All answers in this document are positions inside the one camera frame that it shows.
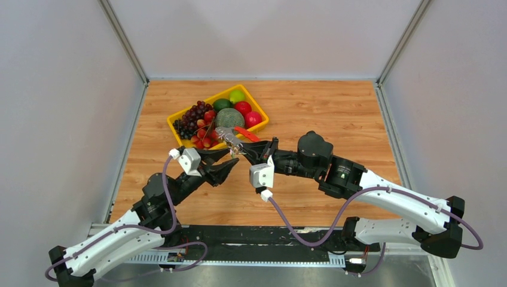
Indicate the red apple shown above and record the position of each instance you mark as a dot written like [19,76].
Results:
[243,107]

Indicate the pink red peach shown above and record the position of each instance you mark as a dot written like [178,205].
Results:
[252,119]

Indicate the dark purple grape bunch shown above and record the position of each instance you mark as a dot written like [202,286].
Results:
[181,124]

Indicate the dark green avocado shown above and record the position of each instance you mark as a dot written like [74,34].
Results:
[221,104]

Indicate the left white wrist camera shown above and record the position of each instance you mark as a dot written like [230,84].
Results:
[188,158]

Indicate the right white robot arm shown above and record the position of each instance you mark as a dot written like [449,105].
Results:
[431,223]

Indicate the red key tag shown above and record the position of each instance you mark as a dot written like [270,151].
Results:
[247,134]

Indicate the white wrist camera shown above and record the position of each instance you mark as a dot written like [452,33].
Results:
[261,177]
[188,158]

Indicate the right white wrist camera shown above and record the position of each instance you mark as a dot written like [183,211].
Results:
[261,177]

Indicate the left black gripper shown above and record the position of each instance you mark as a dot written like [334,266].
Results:
[217,173]

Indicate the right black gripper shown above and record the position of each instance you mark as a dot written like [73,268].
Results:
[259,152]

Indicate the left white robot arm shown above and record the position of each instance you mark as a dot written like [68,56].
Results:
[149,224]

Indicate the red lychee bunch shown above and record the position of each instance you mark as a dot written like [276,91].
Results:
[204,135]

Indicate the netted green melon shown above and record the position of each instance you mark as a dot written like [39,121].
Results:
[229,117]

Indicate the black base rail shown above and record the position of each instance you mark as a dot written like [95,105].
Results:
[258,244]

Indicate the lime green fruit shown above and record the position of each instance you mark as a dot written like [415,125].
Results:
[236,96]

